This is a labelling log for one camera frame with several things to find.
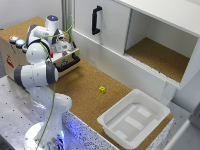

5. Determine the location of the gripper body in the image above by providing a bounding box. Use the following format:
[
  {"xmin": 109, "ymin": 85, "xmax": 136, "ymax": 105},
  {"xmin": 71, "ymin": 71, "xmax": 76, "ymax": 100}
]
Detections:
[{"xmin": 52, "ymin": 33, "xmax": 78, "ymax": 57}]

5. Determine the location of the wooden drawer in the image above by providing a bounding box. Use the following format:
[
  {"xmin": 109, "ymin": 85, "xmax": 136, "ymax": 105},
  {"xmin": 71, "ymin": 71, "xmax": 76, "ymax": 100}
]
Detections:
[{"xmin": 49, "ymin": 46, "xmax": 82, "ymax": 79}]

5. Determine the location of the wooden drawer box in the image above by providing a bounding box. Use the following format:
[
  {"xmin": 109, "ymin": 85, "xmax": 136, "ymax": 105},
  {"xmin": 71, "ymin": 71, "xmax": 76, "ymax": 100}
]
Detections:
[{"xmin": 0, "ymin": 16, "xmax": 73, "ymax": 92}]

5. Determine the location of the yellow block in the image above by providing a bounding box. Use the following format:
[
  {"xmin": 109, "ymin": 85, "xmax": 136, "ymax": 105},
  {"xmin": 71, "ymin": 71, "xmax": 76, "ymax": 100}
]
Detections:
[{"xmin": 98, "ymin": 86, "xmax": 107, "ymax": 94}]

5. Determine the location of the green button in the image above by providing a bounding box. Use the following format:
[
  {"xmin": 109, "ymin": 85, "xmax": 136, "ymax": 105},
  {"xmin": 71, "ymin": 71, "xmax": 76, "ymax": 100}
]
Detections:
[{"xmin": 21, "ymin": 43, "xmax": 30, "ymax": 54}]

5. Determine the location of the blue button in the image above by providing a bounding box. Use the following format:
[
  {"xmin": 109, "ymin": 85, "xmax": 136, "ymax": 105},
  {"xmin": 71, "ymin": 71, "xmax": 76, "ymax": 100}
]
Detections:
[{"xmin": 15, "ymin": 38, "xmax": 27, "ymax": 49}]

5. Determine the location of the red button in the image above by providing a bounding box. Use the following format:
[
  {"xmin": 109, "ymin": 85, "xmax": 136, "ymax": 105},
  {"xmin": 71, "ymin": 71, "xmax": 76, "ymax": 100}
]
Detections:
[{"xmin": 9, "ymin": 34, "xmax": 20, "ymax": 45}]

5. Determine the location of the white sliding door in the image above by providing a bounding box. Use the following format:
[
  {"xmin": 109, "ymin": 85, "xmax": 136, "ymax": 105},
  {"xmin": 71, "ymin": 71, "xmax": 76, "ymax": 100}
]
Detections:
[{"xmin": 73, "ymin": 0, "xmax": 132, "ymax": 56}]

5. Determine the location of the white plastic box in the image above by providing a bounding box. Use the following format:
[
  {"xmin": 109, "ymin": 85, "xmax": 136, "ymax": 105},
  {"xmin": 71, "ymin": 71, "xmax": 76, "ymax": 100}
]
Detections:
[{"xmin": 96, "ymin": 88, "xmax": 172, "ymax": 150}]

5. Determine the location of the white cabinet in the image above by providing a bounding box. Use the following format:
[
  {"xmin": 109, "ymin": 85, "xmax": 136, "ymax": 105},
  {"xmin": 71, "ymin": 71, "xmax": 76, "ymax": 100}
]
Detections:
[{"xmin": 70, "ymin": 0, "xmax": 200, "ymax": 107}]

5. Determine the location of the black drawer handle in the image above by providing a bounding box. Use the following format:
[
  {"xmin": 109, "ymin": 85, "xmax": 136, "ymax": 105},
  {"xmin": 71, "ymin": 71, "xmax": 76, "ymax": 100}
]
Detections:
[{"xmin": 55, "ymin": 54, "xmax": 81, "ymax": 73}]

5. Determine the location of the black door handle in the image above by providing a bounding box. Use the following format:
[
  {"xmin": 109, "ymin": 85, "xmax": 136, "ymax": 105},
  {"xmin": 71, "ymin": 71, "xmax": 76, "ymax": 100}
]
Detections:
[{"xmin": 91, "ymin": 5, "xmax": 103, "ymax": 36}]

